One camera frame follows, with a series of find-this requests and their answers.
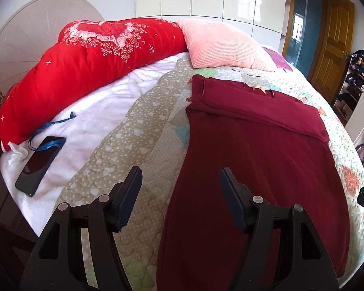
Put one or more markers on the wooden door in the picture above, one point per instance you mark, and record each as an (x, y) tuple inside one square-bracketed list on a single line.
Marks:
[(334, 44)]

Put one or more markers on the patchwork quilted bedspread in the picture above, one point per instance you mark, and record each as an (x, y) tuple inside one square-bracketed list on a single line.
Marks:
[(154, 135)]

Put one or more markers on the red floral quilt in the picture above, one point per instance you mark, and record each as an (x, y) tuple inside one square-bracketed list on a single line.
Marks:
[(88, 55)]

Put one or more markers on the black smartphone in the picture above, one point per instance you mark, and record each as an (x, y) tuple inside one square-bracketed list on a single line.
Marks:
[(30, 177)]

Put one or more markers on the purple cloth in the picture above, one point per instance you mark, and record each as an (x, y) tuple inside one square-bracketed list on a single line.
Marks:
[(278, 59)]

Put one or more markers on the white crumpled tissue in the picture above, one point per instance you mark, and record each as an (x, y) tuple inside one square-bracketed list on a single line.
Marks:
[(18, 154)]

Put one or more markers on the cluttered shelf rack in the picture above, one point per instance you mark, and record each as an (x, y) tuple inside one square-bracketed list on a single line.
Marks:
[(353, 83)]

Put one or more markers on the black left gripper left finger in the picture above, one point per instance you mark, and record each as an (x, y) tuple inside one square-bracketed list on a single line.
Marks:
[(76, 250)]

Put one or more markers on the dark red sweater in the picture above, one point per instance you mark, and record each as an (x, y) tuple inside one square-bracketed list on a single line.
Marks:
[(275, 145)]

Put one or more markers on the pink textured pillow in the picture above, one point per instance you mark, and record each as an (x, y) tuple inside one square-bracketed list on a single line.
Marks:
[(213, 45)]

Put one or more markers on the beige round headboard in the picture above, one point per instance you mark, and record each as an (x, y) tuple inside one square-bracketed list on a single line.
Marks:
[(32, 30)]

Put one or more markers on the white blanket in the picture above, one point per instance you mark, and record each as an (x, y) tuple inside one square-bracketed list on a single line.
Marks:
[(84, 125)]

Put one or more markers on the white wardrobe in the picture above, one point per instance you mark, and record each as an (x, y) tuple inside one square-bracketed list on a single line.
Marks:
[(264, 20)]

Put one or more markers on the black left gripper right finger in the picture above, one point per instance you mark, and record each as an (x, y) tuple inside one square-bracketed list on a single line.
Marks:
[(284, 250)]

